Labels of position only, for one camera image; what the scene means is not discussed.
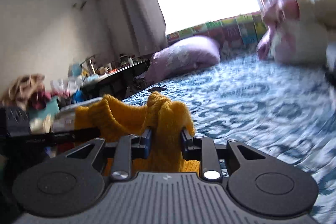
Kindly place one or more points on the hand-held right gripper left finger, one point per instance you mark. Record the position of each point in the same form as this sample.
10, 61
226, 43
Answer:
145, 144

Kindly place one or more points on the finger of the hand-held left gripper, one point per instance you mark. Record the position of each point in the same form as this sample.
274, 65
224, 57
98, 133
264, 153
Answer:
76, 134

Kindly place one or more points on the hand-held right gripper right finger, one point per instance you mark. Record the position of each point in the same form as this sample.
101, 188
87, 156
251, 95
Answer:
187, 144

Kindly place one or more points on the yellow knit sweater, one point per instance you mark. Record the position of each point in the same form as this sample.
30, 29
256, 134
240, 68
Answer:
168, 119

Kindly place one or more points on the brown cloth pile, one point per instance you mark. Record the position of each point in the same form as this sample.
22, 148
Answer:
23, 90

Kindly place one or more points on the teal box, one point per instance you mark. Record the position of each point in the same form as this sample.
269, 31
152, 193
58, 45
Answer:
50, 108

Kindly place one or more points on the black phone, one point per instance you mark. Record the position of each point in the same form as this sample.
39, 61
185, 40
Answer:
157, 88

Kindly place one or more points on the dark bedside desk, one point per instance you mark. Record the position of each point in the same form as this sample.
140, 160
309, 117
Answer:
115, 79

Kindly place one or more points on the blue patterned bedspread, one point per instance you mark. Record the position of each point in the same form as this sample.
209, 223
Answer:
249, 108

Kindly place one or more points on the purple pillow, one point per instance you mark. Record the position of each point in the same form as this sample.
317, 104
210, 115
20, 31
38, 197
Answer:
183, 56

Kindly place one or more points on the colourful alphabet foam mat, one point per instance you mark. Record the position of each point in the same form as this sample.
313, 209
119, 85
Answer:
231, 29

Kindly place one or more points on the white pink rolled duvet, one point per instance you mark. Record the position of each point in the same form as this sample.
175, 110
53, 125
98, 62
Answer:
296, 37

